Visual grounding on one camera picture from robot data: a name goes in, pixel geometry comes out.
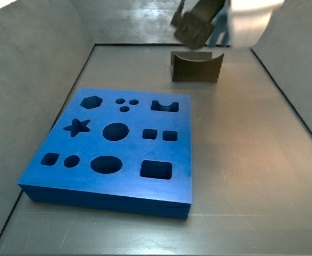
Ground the light blue square-circle object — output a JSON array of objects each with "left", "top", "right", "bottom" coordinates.
[{"left": 205, "top": 0, "right": 229, "bottom": 48}]

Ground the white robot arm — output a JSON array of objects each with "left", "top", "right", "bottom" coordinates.
[{"left": 228, "top": 0, "right": 284, "bottom": 48}]

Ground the black curved regrasp stand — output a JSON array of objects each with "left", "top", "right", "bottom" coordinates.
[{"left": 170, "top": 51, "right": 224, "bottom": 83}]

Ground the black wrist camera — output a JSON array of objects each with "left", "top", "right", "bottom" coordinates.
[{"left": 170, "top": 0, "right": 225, "bottom": 50}]

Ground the dark blue foam fixture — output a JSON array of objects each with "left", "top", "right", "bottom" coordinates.
[{"left": 18, "top": 88, "right": 192, "bottom": 219}]

